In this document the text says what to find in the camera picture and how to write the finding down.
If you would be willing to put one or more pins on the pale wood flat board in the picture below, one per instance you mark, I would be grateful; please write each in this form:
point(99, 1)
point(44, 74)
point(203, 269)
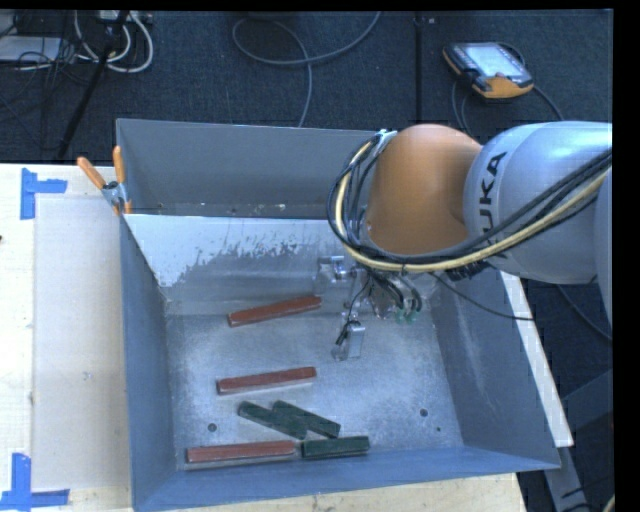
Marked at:
point(80, 325)

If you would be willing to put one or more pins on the dark green flat block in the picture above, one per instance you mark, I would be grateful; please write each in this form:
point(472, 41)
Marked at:
point(265, 417)
point(335, 446)
point(315, 421)

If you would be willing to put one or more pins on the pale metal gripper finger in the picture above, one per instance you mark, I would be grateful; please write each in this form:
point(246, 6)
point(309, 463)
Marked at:
point(356, 341)
point(340, 351)

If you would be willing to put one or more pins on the red-brown flat block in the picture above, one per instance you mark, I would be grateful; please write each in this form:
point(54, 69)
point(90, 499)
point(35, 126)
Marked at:
point(274, 310)
point(240, 451)
point(265, 380)

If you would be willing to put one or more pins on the grey metal bin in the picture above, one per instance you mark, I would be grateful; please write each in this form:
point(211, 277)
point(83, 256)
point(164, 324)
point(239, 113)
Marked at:
point(280, 345)

